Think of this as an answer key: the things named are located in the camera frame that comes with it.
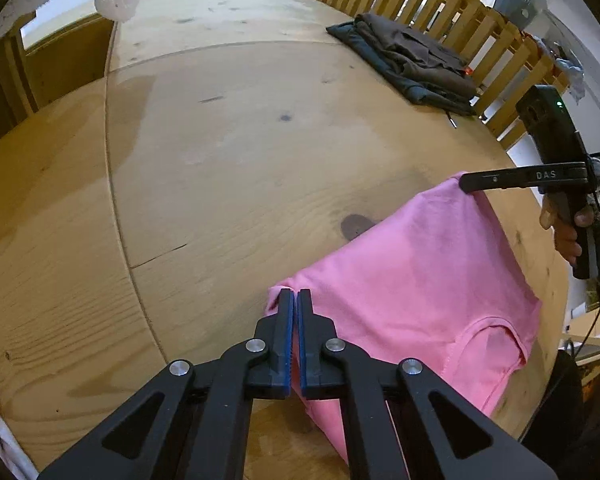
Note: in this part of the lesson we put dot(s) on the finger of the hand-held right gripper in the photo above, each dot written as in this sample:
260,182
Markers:
510,177

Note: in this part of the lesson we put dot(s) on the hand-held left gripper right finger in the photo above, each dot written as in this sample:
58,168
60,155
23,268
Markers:
304,350

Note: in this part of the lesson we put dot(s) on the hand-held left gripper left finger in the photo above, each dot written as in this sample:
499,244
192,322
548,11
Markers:
286,350

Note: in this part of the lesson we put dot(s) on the pink shirt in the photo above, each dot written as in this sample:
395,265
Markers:
420,270

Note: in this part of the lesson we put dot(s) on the person's right hand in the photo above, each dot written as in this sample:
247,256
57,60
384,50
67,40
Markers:
567,247

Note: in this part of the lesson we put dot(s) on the wooden slatted fence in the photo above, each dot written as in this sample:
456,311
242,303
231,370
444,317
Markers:
500,55

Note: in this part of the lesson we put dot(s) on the dark grey folded garment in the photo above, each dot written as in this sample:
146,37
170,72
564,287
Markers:
415,91

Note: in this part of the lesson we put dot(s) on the brown folded garment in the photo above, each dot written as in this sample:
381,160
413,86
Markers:
410,50

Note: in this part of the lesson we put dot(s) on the person's black clothed body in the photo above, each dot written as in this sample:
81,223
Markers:
580,425

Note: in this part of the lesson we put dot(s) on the white garment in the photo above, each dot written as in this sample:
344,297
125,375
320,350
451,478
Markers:
0,425

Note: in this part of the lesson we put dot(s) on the wooden cabinet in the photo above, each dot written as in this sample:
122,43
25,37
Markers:
60,75

